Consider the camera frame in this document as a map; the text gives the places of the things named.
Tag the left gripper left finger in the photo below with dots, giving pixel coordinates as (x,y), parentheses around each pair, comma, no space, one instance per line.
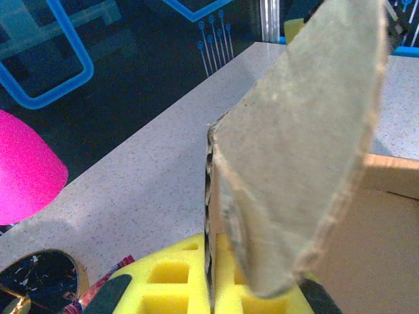
(170,294)

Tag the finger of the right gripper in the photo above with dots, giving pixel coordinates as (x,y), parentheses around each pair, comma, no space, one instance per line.
(294,31)

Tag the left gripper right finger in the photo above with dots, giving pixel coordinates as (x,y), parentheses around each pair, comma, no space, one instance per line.
(229,294)

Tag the brown cardboard box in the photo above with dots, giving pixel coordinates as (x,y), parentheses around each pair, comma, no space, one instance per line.
(294,131)

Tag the purple berries candy bag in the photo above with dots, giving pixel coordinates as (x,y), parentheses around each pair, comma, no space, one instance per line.
(108,271)

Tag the black round tin gold rim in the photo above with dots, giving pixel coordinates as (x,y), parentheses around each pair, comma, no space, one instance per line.
(46,278)

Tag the pink goblet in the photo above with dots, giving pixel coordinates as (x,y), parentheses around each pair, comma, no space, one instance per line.
(23,170)

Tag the aluminium frame post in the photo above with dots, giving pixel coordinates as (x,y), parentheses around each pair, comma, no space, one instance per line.
(270,19)

